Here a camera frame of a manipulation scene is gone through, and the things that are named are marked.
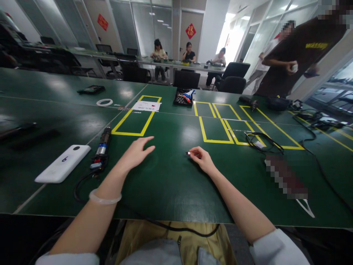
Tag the black tray of tools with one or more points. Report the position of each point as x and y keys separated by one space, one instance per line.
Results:
x=183 y=98

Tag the white power bank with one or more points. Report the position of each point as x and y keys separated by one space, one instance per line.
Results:
x=63 y=163

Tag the person's left hand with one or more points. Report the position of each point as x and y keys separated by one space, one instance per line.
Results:
x=133 y=154

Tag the person's right hand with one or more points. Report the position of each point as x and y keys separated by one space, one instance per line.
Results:
x=206 y=161

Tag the white paper card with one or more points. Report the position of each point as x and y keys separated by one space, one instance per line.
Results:
x=146 y=106

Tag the white tape roll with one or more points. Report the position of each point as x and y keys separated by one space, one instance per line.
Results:
x=104 y=102

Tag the black pouch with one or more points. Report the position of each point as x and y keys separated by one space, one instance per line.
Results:
x=278 y=103

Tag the long green work table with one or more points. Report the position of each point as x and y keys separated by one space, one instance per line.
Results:
x=176 y=66

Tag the red diamond wall decoration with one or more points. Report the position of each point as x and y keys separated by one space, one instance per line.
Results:
x=102 y=22
x=190 y=31

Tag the black blue electric screwdriver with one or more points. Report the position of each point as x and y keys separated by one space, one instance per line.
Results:
x=102 y=147

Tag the black power drill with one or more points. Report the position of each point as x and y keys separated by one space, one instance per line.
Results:
x=249 y=102

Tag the black office chair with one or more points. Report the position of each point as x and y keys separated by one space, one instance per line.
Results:
x=106 y=59
x=132 y=69
x=187 y=79
x=237 y=69
x=233 y=85

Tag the flat black device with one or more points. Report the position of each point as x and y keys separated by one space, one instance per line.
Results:
x=91 y=89

